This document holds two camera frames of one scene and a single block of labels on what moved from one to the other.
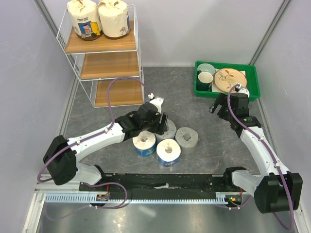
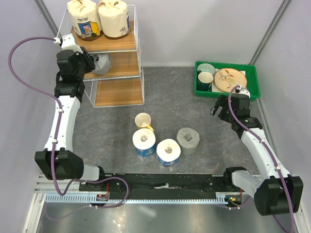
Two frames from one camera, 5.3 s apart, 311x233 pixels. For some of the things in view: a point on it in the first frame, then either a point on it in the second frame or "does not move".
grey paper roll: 169,134 -> 103,63
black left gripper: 161,129 -> 86,57
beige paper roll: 114,19 does not move
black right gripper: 222,99 does not move
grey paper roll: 187,138 does not move
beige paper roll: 84,17 does not move
